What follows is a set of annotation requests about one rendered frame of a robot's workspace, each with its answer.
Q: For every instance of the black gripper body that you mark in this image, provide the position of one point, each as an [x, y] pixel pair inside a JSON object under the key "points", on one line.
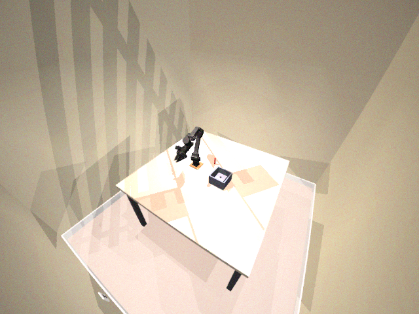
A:
{"points": [[183, 152]]}

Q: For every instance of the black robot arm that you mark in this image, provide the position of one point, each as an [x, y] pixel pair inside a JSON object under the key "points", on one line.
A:
{"points": [[196, 134]]}

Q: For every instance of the white flat plate with hole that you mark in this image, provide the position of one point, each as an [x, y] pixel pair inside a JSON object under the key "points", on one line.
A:
{"points": [[221, 177]]}

